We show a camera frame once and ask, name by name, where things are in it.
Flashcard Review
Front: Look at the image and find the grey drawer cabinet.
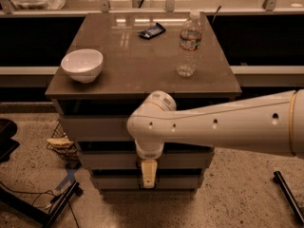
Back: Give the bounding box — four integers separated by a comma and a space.
46, 12, 241, 179

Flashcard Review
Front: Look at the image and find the black floor cable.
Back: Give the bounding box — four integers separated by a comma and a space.
0, 181, 80, 228

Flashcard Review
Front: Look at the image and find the tan sponge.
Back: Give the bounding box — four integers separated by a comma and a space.
47, 138, 73, 149

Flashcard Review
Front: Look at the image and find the black stand leg left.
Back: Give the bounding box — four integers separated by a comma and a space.
0, 181, 80, 228

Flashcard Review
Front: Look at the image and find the clear plastic water bottle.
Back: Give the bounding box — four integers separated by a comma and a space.
177, 10, 202, 77

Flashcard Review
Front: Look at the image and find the grey drawer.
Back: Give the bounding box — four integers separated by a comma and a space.
58, 113, 230, 143
78, 150, 214, 170
91, 175, 203, 191

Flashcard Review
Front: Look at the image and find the blue tape cross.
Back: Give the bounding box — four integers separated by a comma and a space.
55, 169, 77, 191

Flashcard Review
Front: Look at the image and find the white bowl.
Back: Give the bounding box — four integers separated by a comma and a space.
61, 48, 104, 83

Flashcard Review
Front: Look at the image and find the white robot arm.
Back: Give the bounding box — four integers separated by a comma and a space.
126, 90, 304, 189

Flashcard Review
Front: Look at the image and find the dark blue calculator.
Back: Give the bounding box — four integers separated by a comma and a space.
138, 23, 166, 40

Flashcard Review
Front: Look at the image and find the black chair base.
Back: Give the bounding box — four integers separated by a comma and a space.
0, 119, 19, 162

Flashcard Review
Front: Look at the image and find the black stand leg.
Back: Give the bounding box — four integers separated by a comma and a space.
274, 171, 304, 228
0, 181, 80, 228

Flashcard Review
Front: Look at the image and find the black stand leg right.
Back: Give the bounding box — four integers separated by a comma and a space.
274, 171, 304, 228

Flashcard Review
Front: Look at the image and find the wire basket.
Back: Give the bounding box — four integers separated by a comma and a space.
47, 123, 78, 161

